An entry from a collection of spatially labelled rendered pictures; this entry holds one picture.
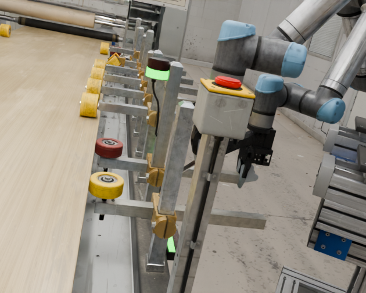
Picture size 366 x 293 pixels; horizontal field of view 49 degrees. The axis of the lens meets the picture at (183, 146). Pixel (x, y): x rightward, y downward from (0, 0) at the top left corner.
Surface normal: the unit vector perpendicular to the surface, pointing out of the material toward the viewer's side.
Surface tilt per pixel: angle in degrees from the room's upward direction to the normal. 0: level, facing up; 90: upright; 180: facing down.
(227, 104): 90
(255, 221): 90
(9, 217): 0
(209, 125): 90
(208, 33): 90
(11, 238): 0
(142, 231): 0
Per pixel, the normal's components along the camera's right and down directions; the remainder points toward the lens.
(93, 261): 0.19, -0.93
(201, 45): 0.14, 0.35
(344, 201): -0.37, 0.24
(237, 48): -0.10, 0.30
